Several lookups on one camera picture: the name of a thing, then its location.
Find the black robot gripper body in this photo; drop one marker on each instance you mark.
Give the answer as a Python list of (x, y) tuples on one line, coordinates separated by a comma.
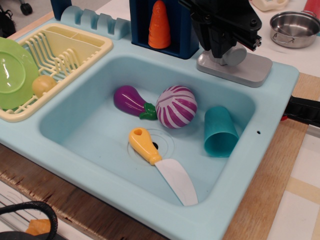
[(236, 17)]

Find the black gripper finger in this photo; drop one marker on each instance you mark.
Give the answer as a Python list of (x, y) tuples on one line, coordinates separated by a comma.
[(216, 41)]

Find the grey toy faucet with lever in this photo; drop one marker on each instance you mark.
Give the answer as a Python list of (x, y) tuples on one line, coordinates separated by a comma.
[(236, 65)]

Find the cream plastic toy object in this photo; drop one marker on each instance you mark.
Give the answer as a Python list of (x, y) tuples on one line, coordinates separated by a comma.
[(268, 5)]

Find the dark blue utensil holder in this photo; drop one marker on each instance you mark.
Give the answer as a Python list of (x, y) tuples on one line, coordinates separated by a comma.
[(184, 41)]

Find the stainless steel pot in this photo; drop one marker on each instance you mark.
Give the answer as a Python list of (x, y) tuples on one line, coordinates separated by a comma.
[(294, 29)]

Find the orange toy carrot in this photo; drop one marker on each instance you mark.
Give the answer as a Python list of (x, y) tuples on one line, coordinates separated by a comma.
[(159, 36)]

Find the red plastic object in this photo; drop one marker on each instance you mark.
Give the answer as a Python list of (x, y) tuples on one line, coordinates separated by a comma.
[(312, 7)]

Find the purple striped toy onion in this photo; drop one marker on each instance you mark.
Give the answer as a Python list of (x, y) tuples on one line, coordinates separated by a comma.
[(176, 107)]

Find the teal plastic cup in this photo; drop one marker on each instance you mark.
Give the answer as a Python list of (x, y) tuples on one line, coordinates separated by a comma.
[(220, 135)]

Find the purple toy eggplant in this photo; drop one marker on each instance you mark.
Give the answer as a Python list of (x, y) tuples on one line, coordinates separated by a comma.
[(127, 99)]

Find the light blue toy sink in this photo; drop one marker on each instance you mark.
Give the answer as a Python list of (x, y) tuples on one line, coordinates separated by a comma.
[(82, 137)]

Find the black clamp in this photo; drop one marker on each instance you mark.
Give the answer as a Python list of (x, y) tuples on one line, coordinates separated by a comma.
[(302, 110)]

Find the yellow dish drying rack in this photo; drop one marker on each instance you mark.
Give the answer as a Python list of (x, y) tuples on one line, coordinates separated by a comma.
[(59, 51)]

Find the yellow toy potato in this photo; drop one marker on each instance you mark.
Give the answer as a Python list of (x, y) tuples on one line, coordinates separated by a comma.
[(43, 84)]

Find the wooden base board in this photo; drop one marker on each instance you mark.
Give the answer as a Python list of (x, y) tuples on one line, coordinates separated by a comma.
[(281, 202)]

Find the black chair caster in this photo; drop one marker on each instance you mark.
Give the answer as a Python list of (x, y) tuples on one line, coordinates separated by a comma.
[(26, 9)]

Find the green plastic plate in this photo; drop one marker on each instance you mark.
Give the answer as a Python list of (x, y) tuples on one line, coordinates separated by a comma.
[(18, 70)]

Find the orange object in bag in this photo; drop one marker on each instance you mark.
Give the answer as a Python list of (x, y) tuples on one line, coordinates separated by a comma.
[(38, 227)]

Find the yellow handled toy knife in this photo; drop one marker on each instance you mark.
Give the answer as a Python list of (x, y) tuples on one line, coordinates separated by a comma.
[(171, 170)]

